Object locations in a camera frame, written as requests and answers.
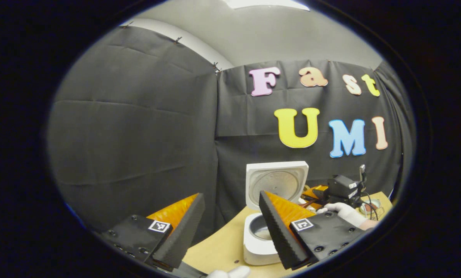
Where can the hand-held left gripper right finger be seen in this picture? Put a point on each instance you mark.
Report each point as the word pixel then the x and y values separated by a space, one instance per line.
pixel 279 231

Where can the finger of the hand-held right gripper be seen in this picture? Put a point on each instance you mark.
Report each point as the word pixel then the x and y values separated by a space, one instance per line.
pixel 318 192

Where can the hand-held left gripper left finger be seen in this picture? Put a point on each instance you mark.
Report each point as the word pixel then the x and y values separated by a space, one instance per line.
pixel 183 231

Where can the brown wooden spoon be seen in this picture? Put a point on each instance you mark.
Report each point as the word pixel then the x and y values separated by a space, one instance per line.
pixel 309 200

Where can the white rice cooker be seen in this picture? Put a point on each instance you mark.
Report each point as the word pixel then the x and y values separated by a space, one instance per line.
pixel 255 249

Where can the pale green plate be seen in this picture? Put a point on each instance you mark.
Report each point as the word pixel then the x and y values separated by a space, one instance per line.
pixel 373 204

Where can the black backdrop cloth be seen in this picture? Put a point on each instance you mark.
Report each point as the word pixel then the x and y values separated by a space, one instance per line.
pixel 130 146

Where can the large ceiling light panel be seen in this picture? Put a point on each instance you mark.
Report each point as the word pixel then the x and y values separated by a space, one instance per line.
pixel 265 3

